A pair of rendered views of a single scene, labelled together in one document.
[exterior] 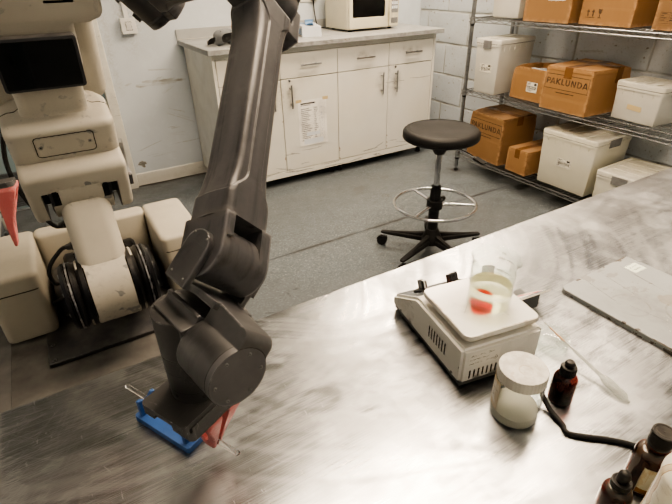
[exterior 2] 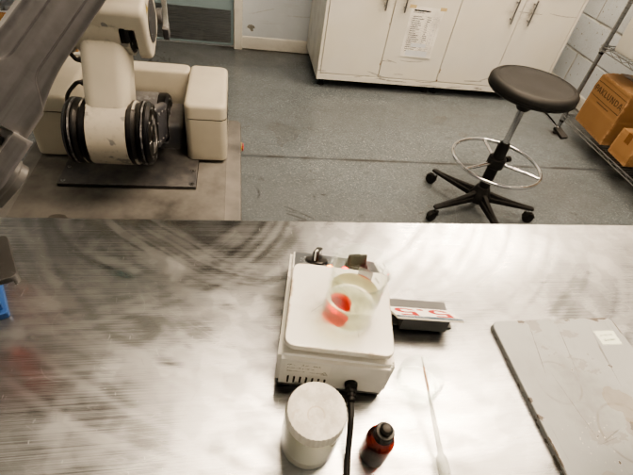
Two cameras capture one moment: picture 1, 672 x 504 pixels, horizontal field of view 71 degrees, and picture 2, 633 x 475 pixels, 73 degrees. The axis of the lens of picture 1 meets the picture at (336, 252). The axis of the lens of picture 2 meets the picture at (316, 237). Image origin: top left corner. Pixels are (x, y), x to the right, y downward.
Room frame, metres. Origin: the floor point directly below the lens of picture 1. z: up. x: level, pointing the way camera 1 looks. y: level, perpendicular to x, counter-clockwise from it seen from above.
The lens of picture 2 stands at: (0.23, -0.25, 1.23)
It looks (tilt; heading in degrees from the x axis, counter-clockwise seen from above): 43 degrees down; 16
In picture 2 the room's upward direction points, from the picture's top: 11 degrees clockwise
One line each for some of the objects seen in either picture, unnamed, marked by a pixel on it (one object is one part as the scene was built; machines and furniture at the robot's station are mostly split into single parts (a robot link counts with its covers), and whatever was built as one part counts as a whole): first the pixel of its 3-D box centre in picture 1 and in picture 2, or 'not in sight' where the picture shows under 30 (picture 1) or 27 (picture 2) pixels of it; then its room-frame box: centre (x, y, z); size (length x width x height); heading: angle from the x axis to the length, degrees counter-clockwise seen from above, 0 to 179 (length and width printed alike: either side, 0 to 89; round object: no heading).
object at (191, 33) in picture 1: (295, 25); not in sight; (3.71, 0.25, 0.93); 1.70 x 0.01 x 0.06; 120
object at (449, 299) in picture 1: (478, 304); (339, 307); (0.54, -0.20, 0.83); 0.12 x 0.12 x 0.01; 20
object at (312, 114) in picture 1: (313, 121); (421, 32); (3.11, 0.13, 0.40); 0.24 x 0.01 x 0.30; 120
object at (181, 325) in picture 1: (188, 328); not in sight; (0.36, 0.15, 0.95); 0.07 x 0.06 x 0.07; 42
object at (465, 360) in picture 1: (464, 318); (333, 312); (0.56, -0.19, 0.79); 0.22 x 0.13 x 0.08; 20
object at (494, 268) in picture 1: (493, 283); (354, 293); (0.53, -0.22, 0.88); 0.07 x 0.06 x 0.08; 36
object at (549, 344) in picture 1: (549, 340); (419, 379); (0.54, -0.32, 0.76); 0.06 x 0.06 x 0.02
